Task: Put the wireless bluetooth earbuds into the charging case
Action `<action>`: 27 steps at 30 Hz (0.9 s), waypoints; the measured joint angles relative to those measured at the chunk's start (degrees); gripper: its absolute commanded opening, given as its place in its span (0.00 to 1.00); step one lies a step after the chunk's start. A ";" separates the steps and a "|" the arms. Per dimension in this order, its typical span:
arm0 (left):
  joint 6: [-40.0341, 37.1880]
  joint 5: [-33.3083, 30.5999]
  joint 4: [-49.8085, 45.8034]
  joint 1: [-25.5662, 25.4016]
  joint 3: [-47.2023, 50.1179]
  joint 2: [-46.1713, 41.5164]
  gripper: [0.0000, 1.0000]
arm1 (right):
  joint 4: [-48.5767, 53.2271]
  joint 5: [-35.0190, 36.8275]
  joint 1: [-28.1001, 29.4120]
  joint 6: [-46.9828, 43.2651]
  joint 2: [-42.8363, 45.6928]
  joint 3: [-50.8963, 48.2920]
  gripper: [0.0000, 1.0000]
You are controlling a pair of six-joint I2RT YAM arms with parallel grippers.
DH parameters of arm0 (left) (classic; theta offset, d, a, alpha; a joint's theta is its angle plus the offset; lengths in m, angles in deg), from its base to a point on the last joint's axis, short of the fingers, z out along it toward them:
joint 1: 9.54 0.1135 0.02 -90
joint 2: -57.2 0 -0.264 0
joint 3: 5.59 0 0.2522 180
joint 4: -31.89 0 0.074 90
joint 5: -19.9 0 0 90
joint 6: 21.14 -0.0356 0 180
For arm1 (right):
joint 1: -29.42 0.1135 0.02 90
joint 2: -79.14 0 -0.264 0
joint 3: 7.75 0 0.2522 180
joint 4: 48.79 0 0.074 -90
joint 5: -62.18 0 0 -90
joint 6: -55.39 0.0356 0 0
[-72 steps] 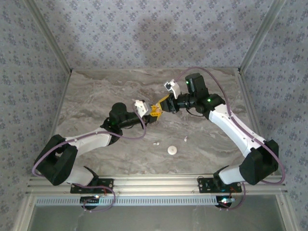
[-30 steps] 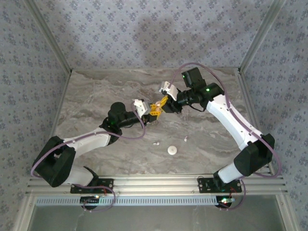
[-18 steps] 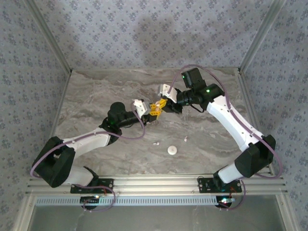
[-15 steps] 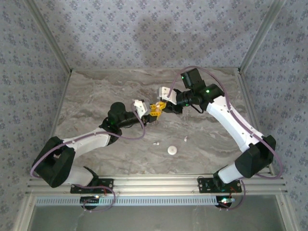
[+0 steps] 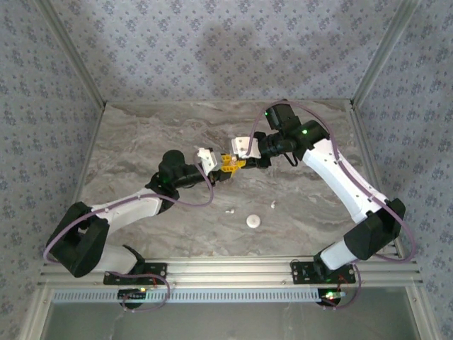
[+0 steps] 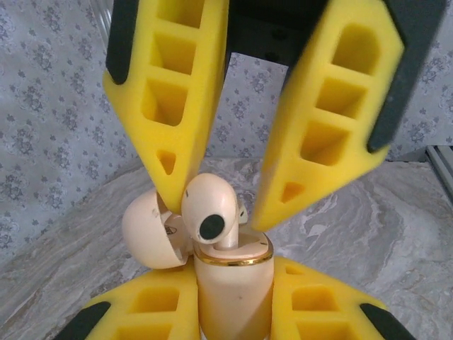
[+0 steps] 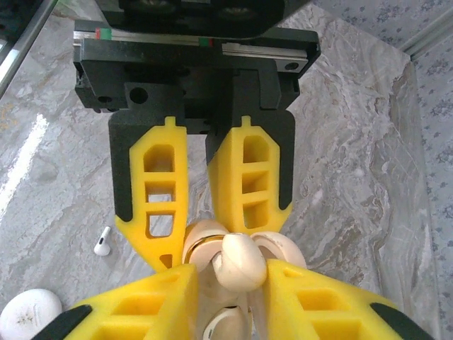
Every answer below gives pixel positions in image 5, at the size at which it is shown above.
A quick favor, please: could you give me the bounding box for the black controller board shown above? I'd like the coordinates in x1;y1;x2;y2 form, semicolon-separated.
117;288;149;308
316;288;346;307

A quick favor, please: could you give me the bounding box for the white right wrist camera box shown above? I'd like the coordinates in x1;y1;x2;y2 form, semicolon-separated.
230;137;263;161

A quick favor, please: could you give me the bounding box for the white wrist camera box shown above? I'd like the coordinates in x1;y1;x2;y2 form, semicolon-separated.
230;137;263;161
195;147;221;174

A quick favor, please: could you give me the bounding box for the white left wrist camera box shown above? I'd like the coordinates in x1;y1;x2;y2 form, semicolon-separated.
195;147;221;174

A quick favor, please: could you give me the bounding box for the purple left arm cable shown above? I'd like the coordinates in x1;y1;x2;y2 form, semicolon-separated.
42;155;215;313

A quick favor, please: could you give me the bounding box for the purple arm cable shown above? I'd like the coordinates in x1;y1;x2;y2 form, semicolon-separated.
42;155;215;313
246;100;417;312

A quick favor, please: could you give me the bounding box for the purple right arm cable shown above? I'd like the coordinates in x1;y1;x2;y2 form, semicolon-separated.
246;100;417;312

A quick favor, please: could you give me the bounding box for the aluminium table side rail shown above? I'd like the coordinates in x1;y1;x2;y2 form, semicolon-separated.
348;101;406;258
56;101;108;261

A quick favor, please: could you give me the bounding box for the aluminium mounting rail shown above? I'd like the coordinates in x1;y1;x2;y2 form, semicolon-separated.
38;257;424;286

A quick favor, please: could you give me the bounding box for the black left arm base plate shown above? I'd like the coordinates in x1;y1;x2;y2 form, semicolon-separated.
103;262;168;285

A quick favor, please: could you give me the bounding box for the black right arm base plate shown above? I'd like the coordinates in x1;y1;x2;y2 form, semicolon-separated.
289;260;357;285

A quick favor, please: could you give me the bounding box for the grey slotted cable duct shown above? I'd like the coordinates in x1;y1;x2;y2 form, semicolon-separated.
51;287;321;304

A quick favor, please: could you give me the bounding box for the aluminium frame post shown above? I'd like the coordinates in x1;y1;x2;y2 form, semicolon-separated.
352;0;423;107
35;0;108;109

